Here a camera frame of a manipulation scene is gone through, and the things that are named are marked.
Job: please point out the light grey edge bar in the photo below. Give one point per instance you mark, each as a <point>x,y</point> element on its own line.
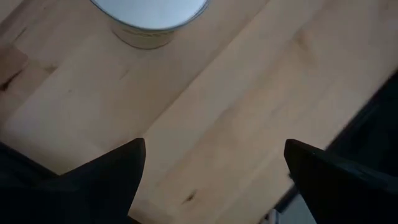
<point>295,214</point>

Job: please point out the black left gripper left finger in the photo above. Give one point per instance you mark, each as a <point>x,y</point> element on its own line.
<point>93,193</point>

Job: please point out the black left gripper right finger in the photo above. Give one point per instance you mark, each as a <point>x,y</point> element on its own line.
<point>348,193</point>

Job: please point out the orange red label tin can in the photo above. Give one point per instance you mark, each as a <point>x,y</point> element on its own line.
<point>149,15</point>

